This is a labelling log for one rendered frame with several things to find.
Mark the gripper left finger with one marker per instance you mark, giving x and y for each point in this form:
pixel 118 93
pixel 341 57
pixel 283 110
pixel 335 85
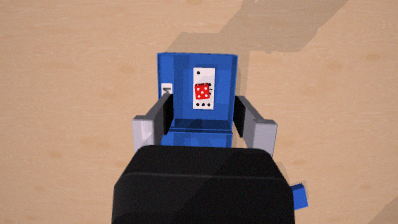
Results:
pixel 149 129

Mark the blue rectangular block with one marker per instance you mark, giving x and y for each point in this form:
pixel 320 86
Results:
pixel 299 194

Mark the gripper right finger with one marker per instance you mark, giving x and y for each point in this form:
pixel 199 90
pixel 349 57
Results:
pixel 256 131

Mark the white domino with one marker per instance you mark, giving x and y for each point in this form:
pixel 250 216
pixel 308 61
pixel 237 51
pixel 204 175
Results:
pixel 204 75

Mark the blue three-compartment bin rack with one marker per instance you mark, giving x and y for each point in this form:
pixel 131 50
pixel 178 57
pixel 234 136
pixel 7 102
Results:
pixel 175 73

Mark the red die with white pips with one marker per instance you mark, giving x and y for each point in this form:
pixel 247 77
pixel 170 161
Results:
pixel 202 91

